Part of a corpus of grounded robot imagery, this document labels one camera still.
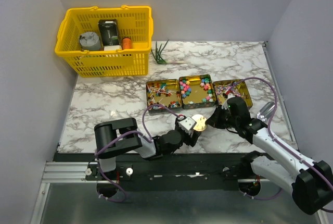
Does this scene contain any black mounting base rail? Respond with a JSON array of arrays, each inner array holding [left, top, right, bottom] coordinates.
[[53, 153, 261, 193]]

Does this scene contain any tin of star candies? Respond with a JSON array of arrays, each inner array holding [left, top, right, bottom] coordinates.
[[178, 74, 217, 109]]

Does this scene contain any black carton box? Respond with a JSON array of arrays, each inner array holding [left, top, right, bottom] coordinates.
[[98, 19, 120, 46]]

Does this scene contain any silver metal scoop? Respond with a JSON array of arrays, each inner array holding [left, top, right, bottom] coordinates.
[[257, 101, 275, 122]]

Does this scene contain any tin of rainbow lollipops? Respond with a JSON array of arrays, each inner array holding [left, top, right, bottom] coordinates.
[[213, 79, 253, 109]]

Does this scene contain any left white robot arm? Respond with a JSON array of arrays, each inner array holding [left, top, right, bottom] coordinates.
[[94, 116, 201, 180]]

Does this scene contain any tin of dark lollipops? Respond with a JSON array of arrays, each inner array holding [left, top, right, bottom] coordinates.
[[146, 79, 182, 115]]

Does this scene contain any grey crumpled can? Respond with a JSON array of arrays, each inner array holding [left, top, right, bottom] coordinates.
[[79, 32, 101, 51]]

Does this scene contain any round jar lid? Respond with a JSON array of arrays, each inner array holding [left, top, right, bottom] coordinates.
[[191, 114, 207, 132]]

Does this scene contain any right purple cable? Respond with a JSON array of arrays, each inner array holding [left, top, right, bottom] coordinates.
[[228, 77, 333, 213]]

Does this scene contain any yellow plastic shopping basket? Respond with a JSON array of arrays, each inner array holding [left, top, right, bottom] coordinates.
[[55, 5, 153, 77]]

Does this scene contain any white box in basket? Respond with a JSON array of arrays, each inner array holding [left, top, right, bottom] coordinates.
[[104, 45, 122, 51]]

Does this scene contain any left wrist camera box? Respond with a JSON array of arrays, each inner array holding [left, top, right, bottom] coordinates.
[[177, 115, 197, 135]]

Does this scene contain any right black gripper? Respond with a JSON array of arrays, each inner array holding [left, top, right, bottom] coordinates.
[[205, 104, 238, 129]]

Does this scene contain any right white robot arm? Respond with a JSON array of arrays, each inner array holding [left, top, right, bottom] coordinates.
[[206, 97, 332, 215]]

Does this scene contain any orange bottle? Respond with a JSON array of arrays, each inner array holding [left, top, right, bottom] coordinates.
[[122, 37, 132, 49]]

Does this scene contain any green onion sprig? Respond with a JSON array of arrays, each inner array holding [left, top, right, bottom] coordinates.
[[151, 40, 185, 65]]

